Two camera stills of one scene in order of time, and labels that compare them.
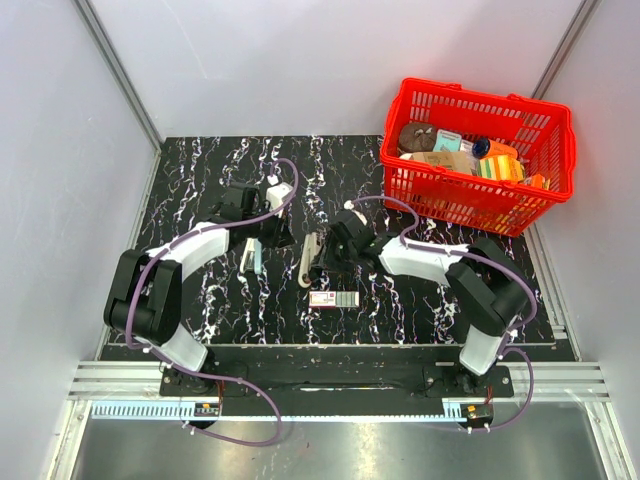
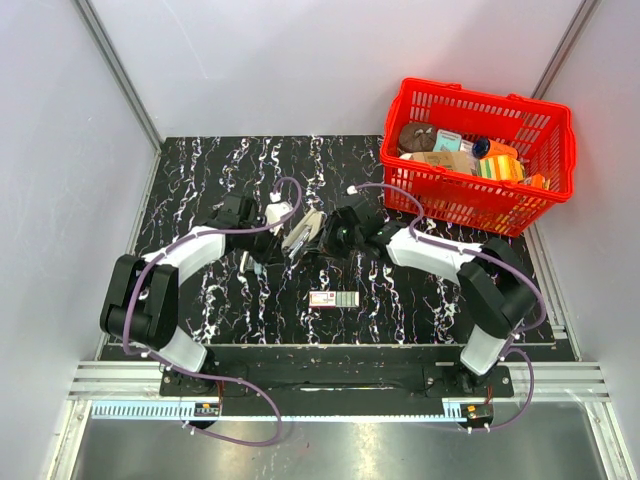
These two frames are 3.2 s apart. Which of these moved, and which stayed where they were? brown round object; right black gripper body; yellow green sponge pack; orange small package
Moved: right black gripper body
Stayed: yellow green sponge pack; brown round object; orange small package
